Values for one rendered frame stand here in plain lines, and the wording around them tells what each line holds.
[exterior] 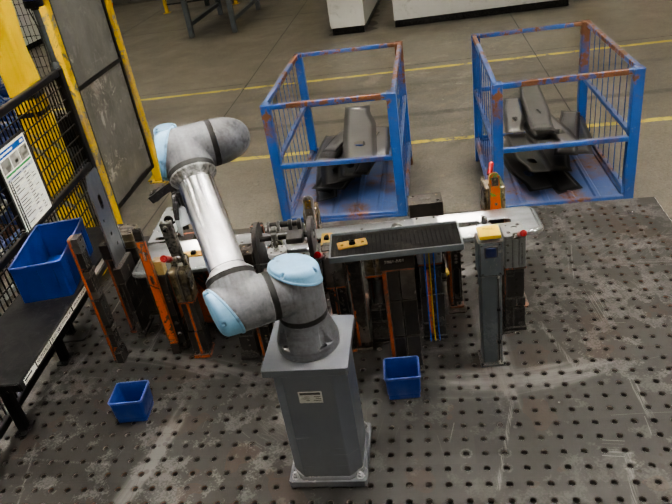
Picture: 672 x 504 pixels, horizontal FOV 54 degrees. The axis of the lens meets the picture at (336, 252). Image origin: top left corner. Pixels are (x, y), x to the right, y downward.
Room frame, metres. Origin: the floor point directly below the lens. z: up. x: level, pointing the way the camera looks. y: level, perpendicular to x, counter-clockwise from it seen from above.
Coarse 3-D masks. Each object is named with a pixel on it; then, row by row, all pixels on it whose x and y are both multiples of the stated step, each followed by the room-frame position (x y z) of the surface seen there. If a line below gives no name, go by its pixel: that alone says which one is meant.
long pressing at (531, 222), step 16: (512, 208) 1.95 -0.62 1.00; (528, 208) 1.93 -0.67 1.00; (368, 224) 2.00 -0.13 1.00; (384, 224) 1.98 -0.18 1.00; (480, 224) 1.88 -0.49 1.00; (496, 224) 1.86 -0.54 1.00; (528, 224) 1.83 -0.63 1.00; (192, 240) 2.10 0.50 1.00; (240, 240) 2.04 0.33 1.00; (304, 240) 1.97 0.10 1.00; (464, 240) 1.80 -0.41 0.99; (160, 256) 2.02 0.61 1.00; (176, 256) 2.00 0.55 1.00; (144, 272) 1.92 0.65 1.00; (192, 272) 1.89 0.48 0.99
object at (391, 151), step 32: (288, 64) 4.63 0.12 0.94; (352, 96) 3.66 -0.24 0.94; (384, 96) 3.62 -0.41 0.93; (352, 128) 4.33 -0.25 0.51; (384, 128) 4.41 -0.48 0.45; (288, 160) 4.10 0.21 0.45; (320, 160) 3.72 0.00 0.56; (352, 160) 3.66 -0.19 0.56; (384, 160) 3.62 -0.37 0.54; (320, 192) 4.06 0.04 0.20; (352, 192) 4.05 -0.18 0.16; (384, 192) 3.97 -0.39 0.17
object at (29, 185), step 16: (16, 144) 2.19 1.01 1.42; (0, 160) 2.07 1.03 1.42; (16, 160) 2.16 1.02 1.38; (32, 160) 2.25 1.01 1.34; (16, 176) 2.12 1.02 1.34; (32, 176) 2.21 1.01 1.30; (16, 192) 2.08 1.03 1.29; (32, 192) 2.17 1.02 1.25; (16, 208) 2.05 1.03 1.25; (32, 208) 2.13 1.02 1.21; (48, 208) 2.23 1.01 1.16; (32, 224) 2.10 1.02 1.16
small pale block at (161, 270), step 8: (160, 264) 1.86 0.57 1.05; (160, 272) 1.86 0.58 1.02; (160, 280) 1.87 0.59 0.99; (168, 280) 1.88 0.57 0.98; (168, 288) 1.86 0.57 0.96; (168, 296) 1.87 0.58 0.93; (168, 304) 1.87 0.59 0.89; (176, 304) 1.88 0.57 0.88; (176, 312) 1.86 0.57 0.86; (176, 320) 1.87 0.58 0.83; (176, 328) 1.87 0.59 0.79; (184, 328) 1.89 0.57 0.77; (184, 336) 1.87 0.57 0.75; (184, 344) 1.87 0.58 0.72
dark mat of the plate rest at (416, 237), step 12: (408, 228) 1.64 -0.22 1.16; (420, 228) 1.63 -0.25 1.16; (432, 228) 1.62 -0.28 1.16; (444, 228) 1.61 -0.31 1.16; (456, 228) 1.60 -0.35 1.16; (336, 240) 1.64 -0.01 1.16; (372, 240) 1.61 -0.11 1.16; (384, 240) 1.60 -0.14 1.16; (396, 240) 1.58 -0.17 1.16; (408, 240) 1.57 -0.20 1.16; (420, 240) 1.56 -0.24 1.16; (432, 240) 1.55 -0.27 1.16; (444, 240) 1.54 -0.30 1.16; (456, 240) 1.53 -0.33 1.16; (336, 252) 1.57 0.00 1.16; (348, 252) 1.56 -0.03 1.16; (360, 252) 1.55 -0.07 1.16; (372, 252) 1.54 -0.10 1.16
